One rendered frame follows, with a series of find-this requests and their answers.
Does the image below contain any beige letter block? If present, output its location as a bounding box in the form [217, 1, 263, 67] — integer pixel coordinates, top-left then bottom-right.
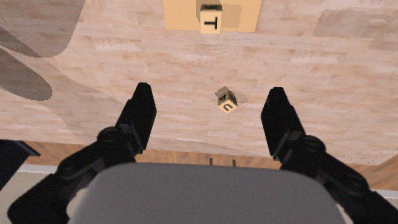
[218, 91, 238, 113]
[200, 4, 223, 34]

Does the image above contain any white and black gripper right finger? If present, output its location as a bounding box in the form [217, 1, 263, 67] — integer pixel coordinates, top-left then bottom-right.
[261, 87, 398, 224]

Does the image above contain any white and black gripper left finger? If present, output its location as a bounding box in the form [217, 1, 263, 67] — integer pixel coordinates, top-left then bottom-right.
[7, 82, 157, 224]

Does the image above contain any tan square mat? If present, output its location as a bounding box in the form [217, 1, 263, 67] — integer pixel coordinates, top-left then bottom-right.
[162, 0, 262, 32]

